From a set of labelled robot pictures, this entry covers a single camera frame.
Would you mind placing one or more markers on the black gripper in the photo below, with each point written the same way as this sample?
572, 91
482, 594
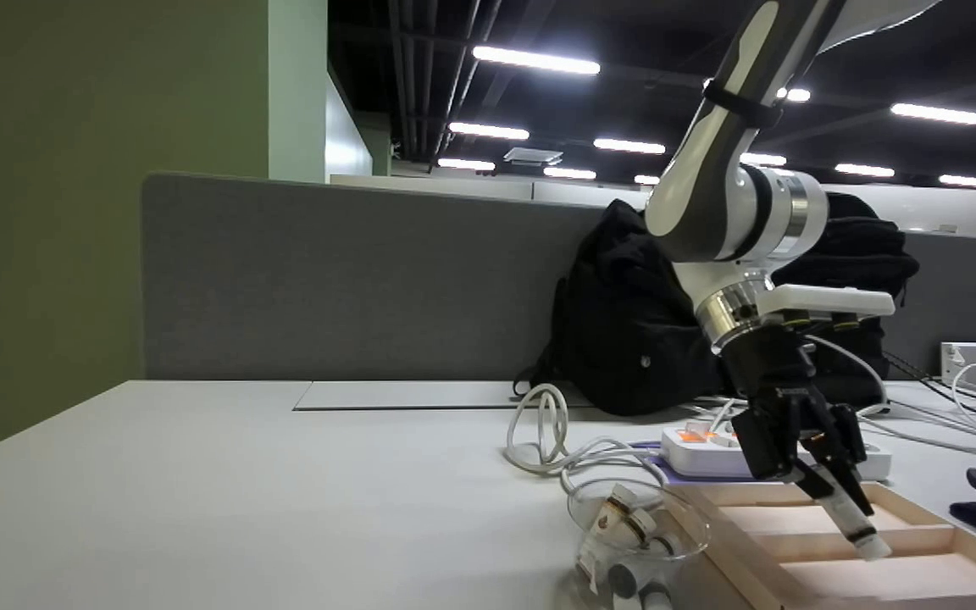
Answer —
768, 367

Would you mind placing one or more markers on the small white bottle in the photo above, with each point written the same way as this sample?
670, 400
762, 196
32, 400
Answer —
629, 580
599, 565
613, 521
657, 543
861, 530

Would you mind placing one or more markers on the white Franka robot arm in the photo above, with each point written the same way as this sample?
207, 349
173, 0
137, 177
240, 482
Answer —
727, 190

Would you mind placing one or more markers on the wooden two-compartment tray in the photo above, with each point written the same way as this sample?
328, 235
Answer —
929, 565

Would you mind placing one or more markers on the white power strip orange switches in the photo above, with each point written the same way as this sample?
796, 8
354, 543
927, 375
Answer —
698, 453

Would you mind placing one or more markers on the bulky black backpack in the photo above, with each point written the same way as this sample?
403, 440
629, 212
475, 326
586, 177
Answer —
871, 254

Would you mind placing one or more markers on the fluorescent ceiling light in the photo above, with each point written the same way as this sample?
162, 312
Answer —
967, 179
647, 179
538, 60
629, 148
467, 164
572, 175
491, 129
796, 96
764, 160
867, 169
938, 113

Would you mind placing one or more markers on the grey desk partition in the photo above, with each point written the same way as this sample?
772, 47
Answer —
339, 283

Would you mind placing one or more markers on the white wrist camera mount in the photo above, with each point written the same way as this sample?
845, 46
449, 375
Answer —
838, 304

